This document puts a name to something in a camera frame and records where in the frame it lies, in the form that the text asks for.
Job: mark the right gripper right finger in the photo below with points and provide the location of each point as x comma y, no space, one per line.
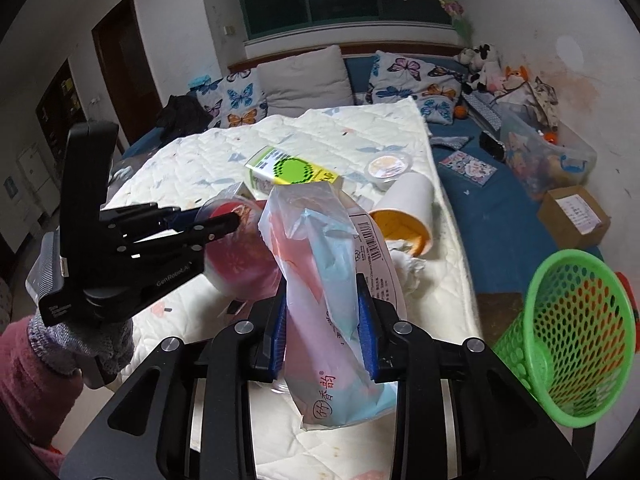
377,318

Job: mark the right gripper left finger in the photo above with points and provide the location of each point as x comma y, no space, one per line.
269,318

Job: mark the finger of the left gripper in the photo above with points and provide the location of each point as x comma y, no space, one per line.
178,218
212,229

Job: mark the red plastic cup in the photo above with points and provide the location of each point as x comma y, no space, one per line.
240,265

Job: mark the pink blue plastic wrapper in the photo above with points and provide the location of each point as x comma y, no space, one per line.
321,241

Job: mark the clear round lidded container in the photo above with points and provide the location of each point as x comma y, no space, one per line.
386,166

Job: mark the left gloved hand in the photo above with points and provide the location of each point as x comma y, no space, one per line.
66,348

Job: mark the crumpled white tissue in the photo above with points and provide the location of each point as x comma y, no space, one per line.
409,269

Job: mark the yellow green labelled bottle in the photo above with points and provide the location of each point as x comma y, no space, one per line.
271,166

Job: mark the black clothing pile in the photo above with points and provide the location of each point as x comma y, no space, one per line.
181,116

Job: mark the dark wooden door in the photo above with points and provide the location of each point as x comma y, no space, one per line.
126,72

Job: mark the left butterfly pillow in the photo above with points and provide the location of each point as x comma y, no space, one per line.
233,101

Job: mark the butterfly pillow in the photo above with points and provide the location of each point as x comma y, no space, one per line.
233,101
435,89

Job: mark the white paper cup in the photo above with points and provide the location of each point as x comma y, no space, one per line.
405,213

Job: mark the blue bed sheet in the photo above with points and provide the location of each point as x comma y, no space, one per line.
501,234

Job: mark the green plastic waste basket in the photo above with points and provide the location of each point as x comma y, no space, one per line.
572,346

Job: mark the grey pillow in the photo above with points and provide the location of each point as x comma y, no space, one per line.
308,81

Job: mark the sticker booklet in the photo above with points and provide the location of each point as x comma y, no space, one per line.
469,167

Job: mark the brown cardboard box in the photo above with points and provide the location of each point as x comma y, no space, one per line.
573,218

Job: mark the clear plastic storage bin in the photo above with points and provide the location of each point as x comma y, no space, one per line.
542,159

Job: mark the right butterfly pillow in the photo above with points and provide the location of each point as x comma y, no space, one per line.
435,89

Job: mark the plush toy pile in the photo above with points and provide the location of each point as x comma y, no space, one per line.
486,73

